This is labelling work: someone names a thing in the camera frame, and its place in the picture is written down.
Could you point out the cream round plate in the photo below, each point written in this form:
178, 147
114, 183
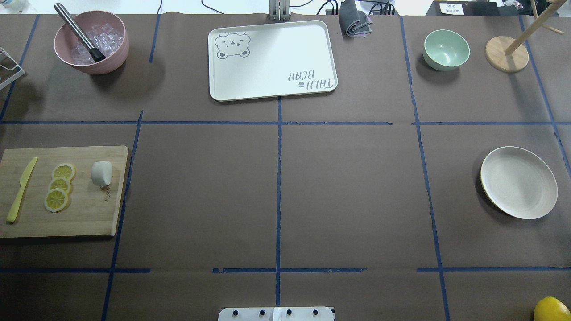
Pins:
518, 182

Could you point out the cream bear serving tray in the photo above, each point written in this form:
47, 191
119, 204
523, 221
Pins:
270, 60

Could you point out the folded grey cloth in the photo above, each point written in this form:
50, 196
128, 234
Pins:
354, 23

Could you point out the mint green bowl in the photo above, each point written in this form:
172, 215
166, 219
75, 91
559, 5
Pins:
445, 50

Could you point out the bamboo cutting board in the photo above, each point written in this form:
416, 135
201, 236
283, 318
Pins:
92, 210

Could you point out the steel muddler black tip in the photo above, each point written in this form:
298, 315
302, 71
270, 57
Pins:
95, 53

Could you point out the pink bowl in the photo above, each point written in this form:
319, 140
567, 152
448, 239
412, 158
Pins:
65, 40

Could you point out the clear ice cubes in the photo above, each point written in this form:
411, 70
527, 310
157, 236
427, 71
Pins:
105, 37

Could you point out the lemon slice far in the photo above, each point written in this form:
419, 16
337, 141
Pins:
65, 170

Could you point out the lemon slice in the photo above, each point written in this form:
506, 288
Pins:
60, 183
65, 170
56, 200

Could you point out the lemon slice middle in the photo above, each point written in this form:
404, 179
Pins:
60, 183

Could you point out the lemon slice near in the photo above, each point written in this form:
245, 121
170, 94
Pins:
56, 200

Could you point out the wooden mug tree stand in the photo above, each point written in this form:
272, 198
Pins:
510, 55

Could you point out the yellow plastic knife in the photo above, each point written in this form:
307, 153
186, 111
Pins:
24, 179

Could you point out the yellow lemon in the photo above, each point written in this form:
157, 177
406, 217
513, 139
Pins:
551, 309

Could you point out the aluminium frame post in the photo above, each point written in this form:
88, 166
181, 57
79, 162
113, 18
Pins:
279, 10

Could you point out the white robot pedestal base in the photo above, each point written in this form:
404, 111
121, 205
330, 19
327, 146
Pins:
304, 313

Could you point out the white wire cup rack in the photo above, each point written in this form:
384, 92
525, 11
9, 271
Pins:
10, 70

